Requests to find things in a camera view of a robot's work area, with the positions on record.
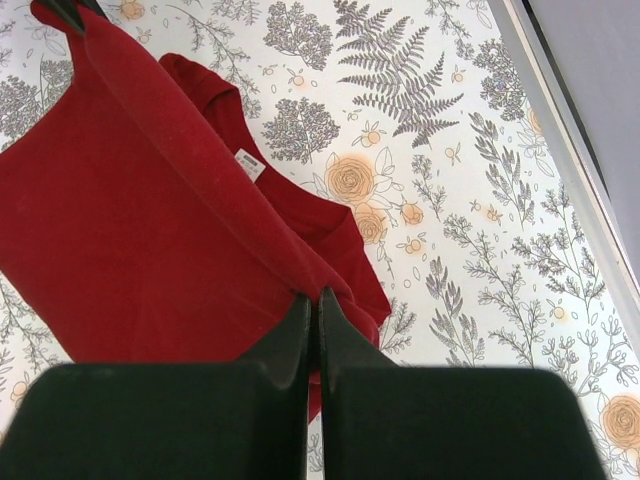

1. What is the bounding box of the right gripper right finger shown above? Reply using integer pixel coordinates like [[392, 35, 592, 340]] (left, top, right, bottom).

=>
[[318, 289, 605, 480]]

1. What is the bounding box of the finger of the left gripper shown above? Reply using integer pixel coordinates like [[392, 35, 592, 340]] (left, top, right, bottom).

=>
[[38, 0, 103, 35]]

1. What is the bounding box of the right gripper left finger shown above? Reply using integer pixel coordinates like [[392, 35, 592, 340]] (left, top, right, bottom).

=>
[[1, 296, 311, 479]]

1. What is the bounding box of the red t shirt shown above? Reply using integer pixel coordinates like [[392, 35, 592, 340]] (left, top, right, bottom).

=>
[[0, 0, 392, 424]]

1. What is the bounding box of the aluminium frame rail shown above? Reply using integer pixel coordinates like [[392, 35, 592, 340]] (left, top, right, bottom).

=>
[[502, 0, 640, 296]]

